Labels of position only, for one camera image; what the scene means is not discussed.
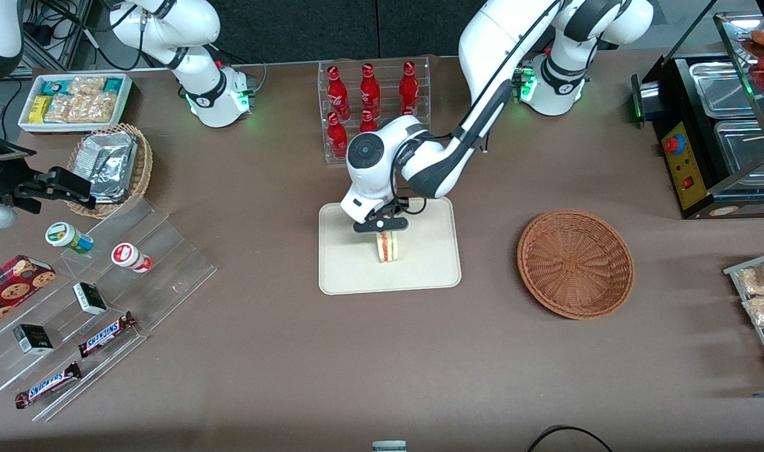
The small grey object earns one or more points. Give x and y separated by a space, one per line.
389 446

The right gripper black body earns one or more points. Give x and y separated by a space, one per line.
0 177

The clear bag of nuts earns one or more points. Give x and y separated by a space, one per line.
86 86
83 108

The white rectangular snack bin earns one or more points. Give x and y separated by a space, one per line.
25 119

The yellow snack packet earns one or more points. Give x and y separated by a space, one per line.
39 108

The clear acrylic bottle rack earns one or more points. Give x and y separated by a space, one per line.
388 75

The green lidded white cup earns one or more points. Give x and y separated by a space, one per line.
64 235

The red cookie box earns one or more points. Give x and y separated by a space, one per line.
14 289

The brown round wicker basket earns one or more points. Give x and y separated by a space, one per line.
576 263

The clear acrylic stepped stand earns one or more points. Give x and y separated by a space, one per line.
162 251

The steel warmer pan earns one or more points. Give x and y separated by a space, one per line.
742 150
724 88

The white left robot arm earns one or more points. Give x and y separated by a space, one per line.
494 37

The light wicker basket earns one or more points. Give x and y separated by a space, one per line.
144 163

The small black box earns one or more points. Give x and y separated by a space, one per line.
90 299
33 339

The red emergency stop button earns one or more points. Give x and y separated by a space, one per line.
673 145

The snickers chocolate bar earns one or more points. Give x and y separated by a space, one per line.
105 334
48 385

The red lidded white cup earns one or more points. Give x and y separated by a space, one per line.
127 255

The cream plastic tray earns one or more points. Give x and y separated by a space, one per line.
425 251

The silver foil package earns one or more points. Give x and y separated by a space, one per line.
108 157
113 190

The black food warmer cabinet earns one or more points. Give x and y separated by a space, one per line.
683 125

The triangular sandwich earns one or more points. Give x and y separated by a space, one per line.
388 248

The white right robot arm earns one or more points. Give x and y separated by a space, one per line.
196 69

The teal snack packet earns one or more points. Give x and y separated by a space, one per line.
112 85
54 87

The tray of packaged snacks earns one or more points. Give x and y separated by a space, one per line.
733 271

